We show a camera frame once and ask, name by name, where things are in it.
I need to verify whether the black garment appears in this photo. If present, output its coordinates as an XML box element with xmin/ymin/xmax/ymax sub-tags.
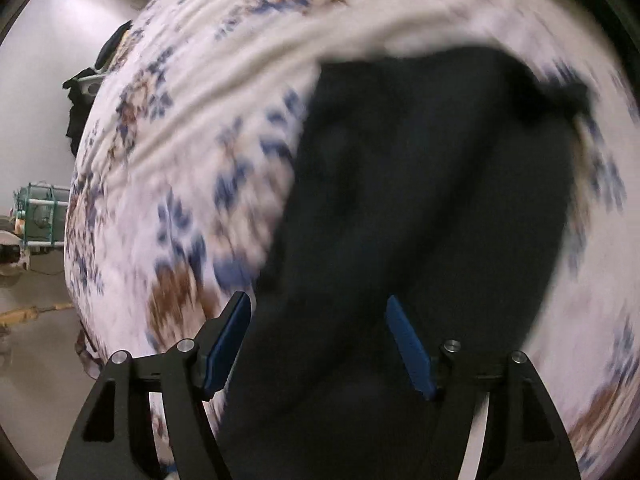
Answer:
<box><xmin>217</xmin><ymin>45</ymin><xmax>591</xmax><ymax>480</ymax></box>

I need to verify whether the yellow pole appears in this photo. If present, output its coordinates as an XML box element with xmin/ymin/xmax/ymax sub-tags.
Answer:
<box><xmin>0</xmin><ymin>304</ymin><xmax>76</xmax><ymax>331</ymax></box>

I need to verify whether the black clothes pile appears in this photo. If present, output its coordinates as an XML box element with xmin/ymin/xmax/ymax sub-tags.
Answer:
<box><xmin>64</xmin><ymin>67</ymin><xmax>101</xmax><ymax>156</ymax></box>

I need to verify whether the teal metal rack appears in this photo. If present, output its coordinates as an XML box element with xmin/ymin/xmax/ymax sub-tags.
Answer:
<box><xmin>12</xmin><ymin>182</ymin><xmax>71</xmax><ymax>251</ymax></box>

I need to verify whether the navy cloth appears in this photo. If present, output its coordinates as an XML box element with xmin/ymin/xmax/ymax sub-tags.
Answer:
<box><xmin>95</xmin><ymin>20</ymin><xmax>133</xmax><ymax>71</ymax></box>

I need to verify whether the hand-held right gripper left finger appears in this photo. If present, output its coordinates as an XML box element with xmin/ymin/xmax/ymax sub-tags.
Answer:
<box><xmin>56</xmin><ymin>291</ymin><xmax>252</xmax><ymax>480</ymax></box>

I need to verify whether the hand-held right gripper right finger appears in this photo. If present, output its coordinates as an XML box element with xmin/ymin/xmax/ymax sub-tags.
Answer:
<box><xmin>385</xmin><ymin>295</ymin><xmax>582</xmax><ymax>480</ymax></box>

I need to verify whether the bed with floral sheet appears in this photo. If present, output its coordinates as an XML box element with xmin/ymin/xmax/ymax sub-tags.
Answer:
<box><xmin>64</xmin><ymin>0</ymin><xmax>640</xmax><ymax>480</ymax></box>

